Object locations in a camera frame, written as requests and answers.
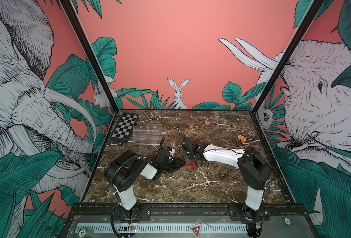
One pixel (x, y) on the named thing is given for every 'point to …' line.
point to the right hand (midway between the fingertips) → (186, 155)
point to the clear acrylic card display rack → (147, 134)
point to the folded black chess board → (123, 131)
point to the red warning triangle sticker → (196, 230)
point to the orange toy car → (242, 139)
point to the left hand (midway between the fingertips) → (187, 162)
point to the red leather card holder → (191, 165)
